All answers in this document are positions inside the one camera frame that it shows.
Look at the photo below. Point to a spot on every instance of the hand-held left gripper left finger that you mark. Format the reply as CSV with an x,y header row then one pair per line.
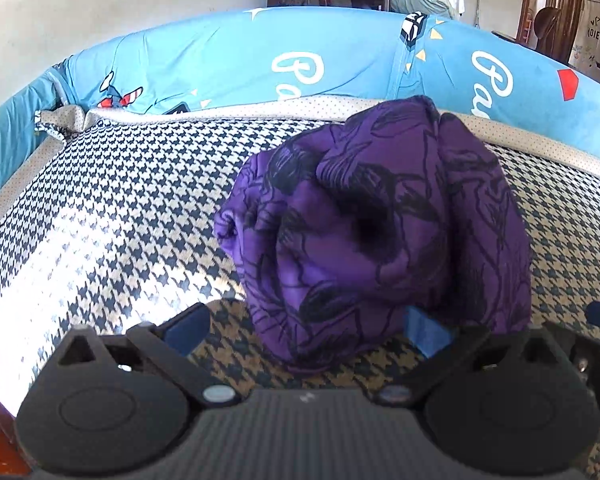
x,y
187,327

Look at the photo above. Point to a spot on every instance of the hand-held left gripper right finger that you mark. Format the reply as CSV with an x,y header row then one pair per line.
x,y
427,332

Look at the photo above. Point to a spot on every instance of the purple floral shirt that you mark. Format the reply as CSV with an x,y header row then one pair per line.
x,y
370,200

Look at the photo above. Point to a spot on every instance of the houndstooth bed mat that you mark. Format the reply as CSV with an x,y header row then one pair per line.
x,y
130,220

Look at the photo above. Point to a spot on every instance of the beige dotted bed sheet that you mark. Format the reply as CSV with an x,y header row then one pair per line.
x,y
305,107

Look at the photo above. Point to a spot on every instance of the brown round chair back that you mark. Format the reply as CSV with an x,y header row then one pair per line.
x,y
547,25

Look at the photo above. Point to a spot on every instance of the blue printed quilt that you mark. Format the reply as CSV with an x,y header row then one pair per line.
x,y
330,45

